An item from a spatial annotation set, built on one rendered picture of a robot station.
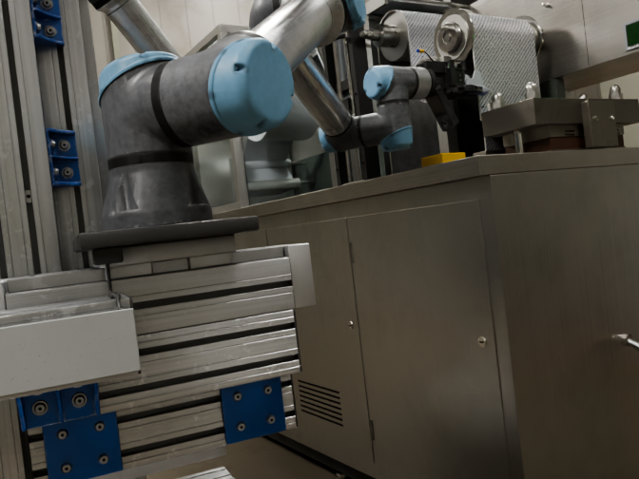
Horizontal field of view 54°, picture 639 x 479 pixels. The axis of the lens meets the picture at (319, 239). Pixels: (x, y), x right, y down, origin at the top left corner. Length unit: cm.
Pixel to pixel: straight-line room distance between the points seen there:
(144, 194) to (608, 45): 135
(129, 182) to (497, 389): 86
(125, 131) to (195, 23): 417
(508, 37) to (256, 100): 113
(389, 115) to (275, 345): 73
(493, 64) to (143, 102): 110
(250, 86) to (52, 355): 38
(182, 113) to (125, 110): 9
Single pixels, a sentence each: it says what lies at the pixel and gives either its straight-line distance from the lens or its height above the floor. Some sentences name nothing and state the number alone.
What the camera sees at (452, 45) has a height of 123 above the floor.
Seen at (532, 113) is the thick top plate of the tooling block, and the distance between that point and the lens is 152.
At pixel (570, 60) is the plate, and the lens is 193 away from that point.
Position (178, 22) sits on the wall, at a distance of 500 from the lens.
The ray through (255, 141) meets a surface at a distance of 246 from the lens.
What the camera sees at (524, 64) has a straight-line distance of 184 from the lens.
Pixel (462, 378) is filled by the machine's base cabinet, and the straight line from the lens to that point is 144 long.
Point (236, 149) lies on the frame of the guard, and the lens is 241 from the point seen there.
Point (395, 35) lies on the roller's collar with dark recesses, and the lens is 194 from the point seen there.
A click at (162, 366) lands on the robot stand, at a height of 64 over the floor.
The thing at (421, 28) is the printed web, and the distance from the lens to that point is 195.
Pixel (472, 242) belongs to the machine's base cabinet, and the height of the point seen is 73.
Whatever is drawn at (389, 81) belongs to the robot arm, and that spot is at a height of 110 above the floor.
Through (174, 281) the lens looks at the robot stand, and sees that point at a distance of 84.
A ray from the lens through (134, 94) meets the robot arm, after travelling 87.
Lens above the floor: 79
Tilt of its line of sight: 1 degrees down
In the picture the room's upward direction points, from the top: 7 degrees counter-clockwise
